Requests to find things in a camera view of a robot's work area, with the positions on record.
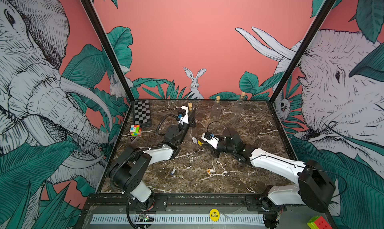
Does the yellow blue price label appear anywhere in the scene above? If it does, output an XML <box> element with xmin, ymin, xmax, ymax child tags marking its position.
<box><xmin>192</xmin><ymin>137</ymin><xmax>204</xmax><ymax>146</ymax></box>

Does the glass bottle blue label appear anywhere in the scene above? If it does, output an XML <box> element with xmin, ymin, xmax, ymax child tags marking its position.
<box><xmin>232</xmin><ymin>92</ymin><xmax>246</xmax><ymax>124</ymax></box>

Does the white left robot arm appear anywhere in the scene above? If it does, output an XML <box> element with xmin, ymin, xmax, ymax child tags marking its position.
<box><xmin>107</xmin><ymin>106</ymin><xmax>196</xmax><ymax>205</ymax></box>

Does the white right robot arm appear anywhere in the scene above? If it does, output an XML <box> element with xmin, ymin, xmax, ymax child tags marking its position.
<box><xmin>201</xmin><ymin>129</ymin><xmax>336</xmax><ymax>213</ymax></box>

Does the colourful rubiks cube on table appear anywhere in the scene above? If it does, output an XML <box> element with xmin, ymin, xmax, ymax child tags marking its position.
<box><xmin>130</xmin><ymin>125</ymin><xmax>142</xmax><ymax>137</ymax></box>

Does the black white chessboard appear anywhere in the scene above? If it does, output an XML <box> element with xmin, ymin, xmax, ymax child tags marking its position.
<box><xmin>133</xmin><ymin>100</ymin><xmax>152</xmax><ymax>128</ymax></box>

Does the yellow round big blind sticker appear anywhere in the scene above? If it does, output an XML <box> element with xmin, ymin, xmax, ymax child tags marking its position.
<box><xmin>209</xmin><ymin>209</ymin><xmax>220</xmax><ymax>222</ymax></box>

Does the colourful cube bottom right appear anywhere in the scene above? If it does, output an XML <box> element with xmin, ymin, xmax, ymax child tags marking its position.
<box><xmin>307</xmin><ymin>216</ymin><xmax>332</xmax><ymax>229</ymax></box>

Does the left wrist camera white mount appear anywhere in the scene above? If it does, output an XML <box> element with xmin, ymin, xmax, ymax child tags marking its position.
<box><xmin>177</xmin><ymin>106</ymin><xmax>189</xmax><ymax>125</ymax></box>

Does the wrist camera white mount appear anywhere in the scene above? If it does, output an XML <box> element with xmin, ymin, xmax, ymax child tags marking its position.
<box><xmin>177</xmin><ymin>106</ymin><xmax>189</xmax><ymax>125</ymax></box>
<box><xmin>201</xmin><ymin>132</ymin><xmax>220</xmax><ymax>149</ymax></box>

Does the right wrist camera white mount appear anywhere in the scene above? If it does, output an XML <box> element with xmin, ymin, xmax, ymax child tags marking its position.
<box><xmin>201</xmin><ymin>132</ymin><xmax>220</xmax><ymax>149</ymax></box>

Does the thin black right cable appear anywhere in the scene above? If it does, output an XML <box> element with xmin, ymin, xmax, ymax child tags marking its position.
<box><xmin>206</xmin><ymin>120</ymin><xmax>233</xmax><ymax>138</ymax></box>

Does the black corrugated left cable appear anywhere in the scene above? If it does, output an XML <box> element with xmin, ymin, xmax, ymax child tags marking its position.
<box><xmin>108</xmin><ymin>114</ymin><xmax>181</xmax><ymax>191</ymax></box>

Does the white perforated cable tray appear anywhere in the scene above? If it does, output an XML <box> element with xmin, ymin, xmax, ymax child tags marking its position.
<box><xmin>90</xmin><ymin>214</ymin><xmax>265</xmax><ymax>226</ymax></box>

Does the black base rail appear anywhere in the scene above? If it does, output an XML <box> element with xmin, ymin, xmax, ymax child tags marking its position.
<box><xmin>84</xmin><ymin>193</ymin><xmax>289</xmax><ymax>214</ymax></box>

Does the black left frame post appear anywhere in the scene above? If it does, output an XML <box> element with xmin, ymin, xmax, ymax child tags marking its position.
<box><xmin>80</xmin><ymin>0</ymin><xmax>135</xmax><ymax>103</ymax></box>

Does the black frame post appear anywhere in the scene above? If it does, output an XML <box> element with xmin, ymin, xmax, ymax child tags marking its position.
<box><xmin>268</xmin><ymin>0</ymin><xmax>336</xmax><ymax>105</ymax></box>
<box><xmin>80</xmin><ymin>0</ymin><xmax>135</xmax><ymax>103</ymax></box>

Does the black right frame post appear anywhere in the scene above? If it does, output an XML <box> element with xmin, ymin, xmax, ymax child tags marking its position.
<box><xmin>268</xmin><ymin>0</ymin><xmax>336</xmax><ymax>105</ymax></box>

